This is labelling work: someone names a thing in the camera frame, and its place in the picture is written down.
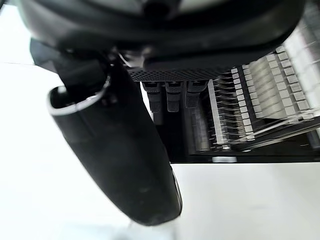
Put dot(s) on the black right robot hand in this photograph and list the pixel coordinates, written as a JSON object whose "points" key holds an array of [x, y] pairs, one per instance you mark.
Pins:
{"points": [[120, 140]]}

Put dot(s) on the grey dishwasher rack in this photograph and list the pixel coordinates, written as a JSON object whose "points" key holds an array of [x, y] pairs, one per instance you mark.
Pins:
{"points": [[260, 105]]}

